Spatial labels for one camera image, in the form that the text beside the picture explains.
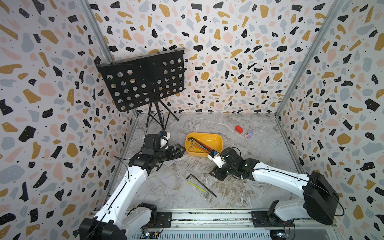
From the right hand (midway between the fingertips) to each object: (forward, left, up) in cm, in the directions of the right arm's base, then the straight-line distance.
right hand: (212, 171), depth 81 cm
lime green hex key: (-6, +7, -8) cm, 12 cm away
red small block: (+37, -21, -8) cm, 43 cm away
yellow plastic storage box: (+26, -1, -8) cm, 28 cm away
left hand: (+6, +17, +11) cm, 21 cm away
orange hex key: (+20, +8, -7) cm, 23 cm away
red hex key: (+23, +5, -8) cm, 25 cm away
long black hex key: (+24, +8, -8) cm, 27 cm away
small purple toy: (+31, -27, -8) cm, 42 cm away
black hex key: (+2, +12, -9) cm, 15 cm away
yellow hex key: (+19, +10, -8) cm, 23 cm away
